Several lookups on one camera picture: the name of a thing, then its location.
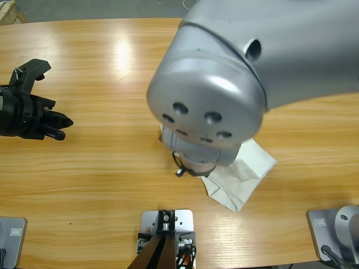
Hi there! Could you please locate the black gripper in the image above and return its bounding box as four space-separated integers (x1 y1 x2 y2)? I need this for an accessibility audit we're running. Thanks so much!
174 164 218 178
0 58 75 141

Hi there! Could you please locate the white mount block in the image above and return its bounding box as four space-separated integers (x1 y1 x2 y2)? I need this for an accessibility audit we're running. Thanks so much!
140 208 196 269

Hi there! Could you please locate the white t-shirt with black logo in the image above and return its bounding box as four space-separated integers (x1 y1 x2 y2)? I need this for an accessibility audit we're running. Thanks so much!
159 124 278 213

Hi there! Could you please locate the silver cable connector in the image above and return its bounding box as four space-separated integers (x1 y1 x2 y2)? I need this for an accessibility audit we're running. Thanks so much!
177 234 196 253
136 232 152 254

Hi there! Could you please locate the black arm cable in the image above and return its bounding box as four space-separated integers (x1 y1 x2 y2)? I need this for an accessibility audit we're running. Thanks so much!
171 151 185 170

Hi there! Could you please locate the black bracket with silver roller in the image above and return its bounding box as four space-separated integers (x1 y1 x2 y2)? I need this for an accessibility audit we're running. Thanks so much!
157 209 177 235

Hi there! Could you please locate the black and orange cable bundle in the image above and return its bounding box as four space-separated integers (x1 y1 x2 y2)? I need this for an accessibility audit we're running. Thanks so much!
175 246 197 269

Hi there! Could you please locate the wooden pallet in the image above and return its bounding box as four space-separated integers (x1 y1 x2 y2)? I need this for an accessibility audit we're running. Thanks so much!
0 0 29 26

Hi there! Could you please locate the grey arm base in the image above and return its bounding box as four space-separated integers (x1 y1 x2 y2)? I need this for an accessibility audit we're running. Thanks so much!
0 217 28 269
306 205 359 264

